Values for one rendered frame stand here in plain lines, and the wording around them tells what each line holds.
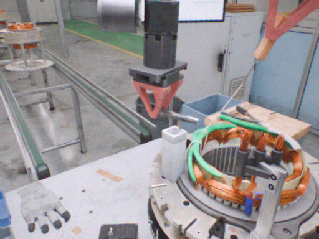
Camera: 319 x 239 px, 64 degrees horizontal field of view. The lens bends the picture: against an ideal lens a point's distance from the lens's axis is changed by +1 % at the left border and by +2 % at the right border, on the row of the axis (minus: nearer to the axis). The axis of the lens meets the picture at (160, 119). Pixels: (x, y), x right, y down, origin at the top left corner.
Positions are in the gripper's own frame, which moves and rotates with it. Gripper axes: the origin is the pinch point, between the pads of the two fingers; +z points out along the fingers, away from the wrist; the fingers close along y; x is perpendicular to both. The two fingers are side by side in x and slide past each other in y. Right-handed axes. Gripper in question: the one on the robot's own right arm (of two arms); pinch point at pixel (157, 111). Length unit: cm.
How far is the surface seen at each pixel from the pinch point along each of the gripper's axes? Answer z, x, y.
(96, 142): 122, -146, -117
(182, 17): -8, -42, -88
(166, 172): 6.3, 7.3, 8.2
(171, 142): -0.3, 8.2, 8.6
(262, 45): -14.9, 16.7, 0.9
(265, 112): 9.7, 14.7, -35.9
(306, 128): 9.7, 25.7, -32.0
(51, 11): 99, -1097, -784
